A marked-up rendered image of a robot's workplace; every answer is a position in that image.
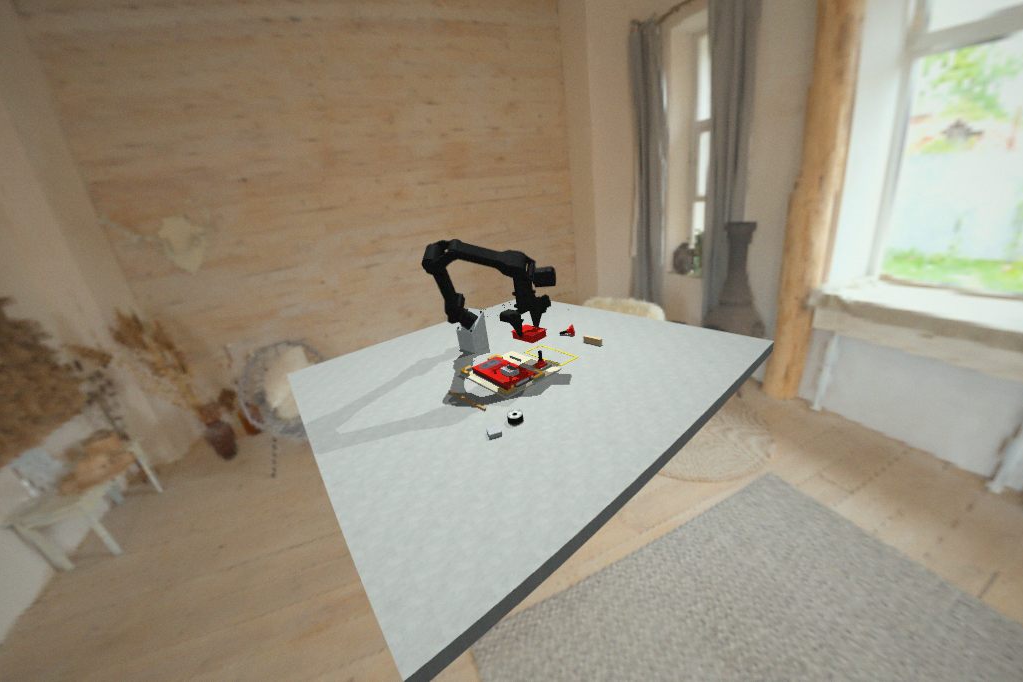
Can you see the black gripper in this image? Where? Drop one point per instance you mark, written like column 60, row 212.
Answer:
column 514, row 316

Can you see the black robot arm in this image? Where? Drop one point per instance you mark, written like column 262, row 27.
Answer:
column 510, row 263

